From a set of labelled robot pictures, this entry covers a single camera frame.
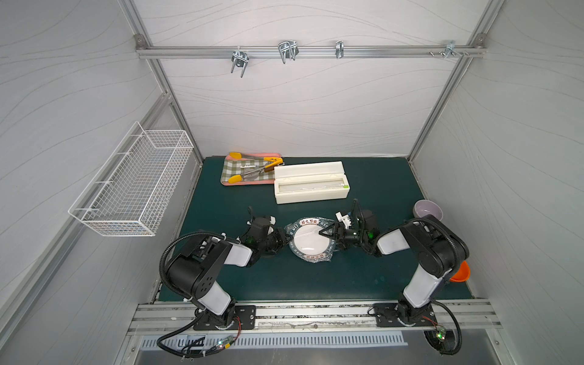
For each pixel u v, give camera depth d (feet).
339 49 2.58
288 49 2.51
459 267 1.51
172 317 2.46
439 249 1.62
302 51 2.62
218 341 2.26
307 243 2.89
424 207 3.15
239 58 2.60
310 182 3.32
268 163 3.78
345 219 2.90
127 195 2.21
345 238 2.69
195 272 1.48
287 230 3.02
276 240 2.67
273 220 2.95
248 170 3.67
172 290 1.52
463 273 2.63
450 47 2.51
